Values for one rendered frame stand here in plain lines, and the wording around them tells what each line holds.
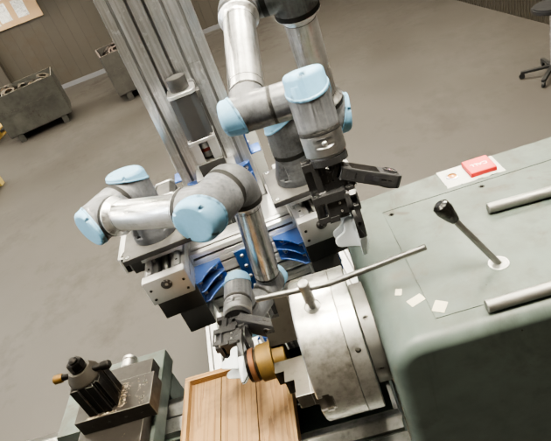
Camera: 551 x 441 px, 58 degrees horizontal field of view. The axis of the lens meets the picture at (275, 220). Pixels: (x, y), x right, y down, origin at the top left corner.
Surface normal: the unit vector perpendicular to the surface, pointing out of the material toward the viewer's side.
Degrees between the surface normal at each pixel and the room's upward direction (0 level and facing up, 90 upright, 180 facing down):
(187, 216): 89
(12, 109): 90
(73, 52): 90
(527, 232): 0
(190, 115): 90
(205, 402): 0
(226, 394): 0
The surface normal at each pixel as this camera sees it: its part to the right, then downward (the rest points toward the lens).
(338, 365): -0.09, 0.06
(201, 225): -0.33, 0.61
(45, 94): 0.39, 0.41
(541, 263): -0.31, -0.78
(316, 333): -0.21, -0.35
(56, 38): 0.19, 0.50
